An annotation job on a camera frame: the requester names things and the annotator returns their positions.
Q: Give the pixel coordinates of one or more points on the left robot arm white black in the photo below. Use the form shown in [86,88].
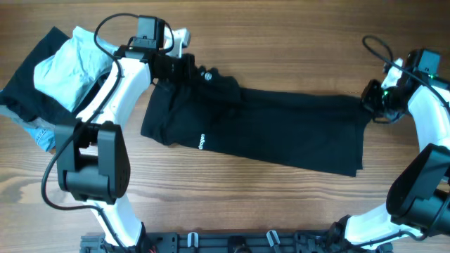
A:
[91,156]

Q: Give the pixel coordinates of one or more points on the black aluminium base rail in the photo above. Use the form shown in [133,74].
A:
[272,241]

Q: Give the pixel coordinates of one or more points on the blue denim jeans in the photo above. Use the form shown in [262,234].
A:
[44,138]

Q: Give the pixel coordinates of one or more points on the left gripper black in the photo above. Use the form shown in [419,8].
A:
[189,64]

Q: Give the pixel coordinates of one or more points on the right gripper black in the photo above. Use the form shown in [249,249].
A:
[366,101]

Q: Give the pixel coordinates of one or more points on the black folded garment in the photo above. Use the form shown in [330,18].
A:
[20,96]

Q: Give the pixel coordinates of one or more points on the light blue folded shirt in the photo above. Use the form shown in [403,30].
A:
[70,74]

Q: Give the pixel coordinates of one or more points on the black polo shirt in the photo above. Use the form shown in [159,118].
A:
[212,112]

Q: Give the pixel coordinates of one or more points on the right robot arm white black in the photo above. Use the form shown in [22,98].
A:
[414,207]

